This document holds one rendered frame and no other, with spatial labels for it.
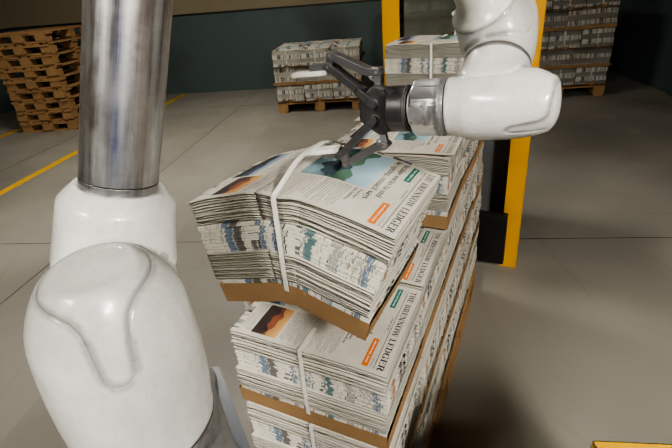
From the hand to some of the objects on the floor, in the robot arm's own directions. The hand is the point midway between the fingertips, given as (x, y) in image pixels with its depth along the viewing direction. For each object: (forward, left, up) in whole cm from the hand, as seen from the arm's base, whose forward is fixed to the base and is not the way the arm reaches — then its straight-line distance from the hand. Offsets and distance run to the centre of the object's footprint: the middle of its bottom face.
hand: (306, 112), depth 81 cm
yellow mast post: (+148, +74, -130) cm, 211 cm away
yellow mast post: (+108, +126, -130) cm, 211 cm away
